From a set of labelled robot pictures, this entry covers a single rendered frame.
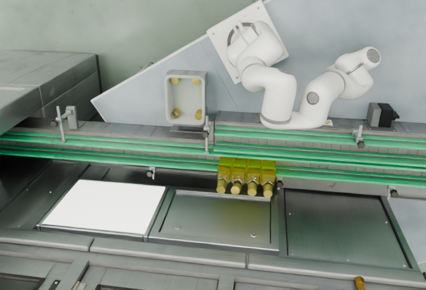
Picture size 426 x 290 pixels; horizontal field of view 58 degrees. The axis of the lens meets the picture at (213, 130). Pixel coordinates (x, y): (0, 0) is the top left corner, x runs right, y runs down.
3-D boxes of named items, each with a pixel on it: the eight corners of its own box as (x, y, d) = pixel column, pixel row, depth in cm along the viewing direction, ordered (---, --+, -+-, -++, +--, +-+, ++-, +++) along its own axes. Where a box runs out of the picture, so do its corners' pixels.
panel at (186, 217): (78, 183, 174) (37, 231, 144) (77, 177, 173) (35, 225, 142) (277, 200, 163) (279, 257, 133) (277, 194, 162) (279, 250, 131)
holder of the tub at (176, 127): (172, 125, 181) (167, 132, 174) (169, 69, 170) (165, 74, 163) (207, 128, 179) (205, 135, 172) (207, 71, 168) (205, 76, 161)
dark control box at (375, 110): (366, 118, 167) (370, 126, 159) (369, 101, 163) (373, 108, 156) (385, 120, 166) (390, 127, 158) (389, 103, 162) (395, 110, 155)
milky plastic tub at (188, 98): (170, 115, 179) (166, 123, 171) (168, 69, 169) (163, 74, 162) (207, 118, 177) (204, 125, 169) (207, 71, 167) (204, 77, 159)
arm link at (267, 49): (233, 75, 113) (276, 37, 108) (223, 46, 133) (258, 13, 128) (254, 95, 117) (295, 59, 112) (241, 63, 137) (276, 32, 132)
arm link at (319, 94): (298, 59, 118) (288, 101, 126) (262, 78, 103) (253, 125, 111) (348, 77, 110) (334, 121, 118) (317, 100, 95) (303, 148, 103)
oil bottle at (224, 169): (221, 159, 170) (215, 186, 151) (222, 148, 168) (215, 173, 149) (234, 160, 170) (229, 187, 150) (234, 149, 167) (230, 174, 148)
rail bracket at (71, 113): (76, 125, 185) (52, 147, 164) (71, 92, 178) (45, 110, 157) (85, 126, 184) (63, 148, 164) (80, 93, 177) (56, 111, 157)
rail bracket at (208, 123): (205, 145, 168) (201, 158, 156) (205, 109, 161) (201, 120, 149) (212, 145, 167) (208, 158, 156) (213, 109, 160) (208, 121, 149)
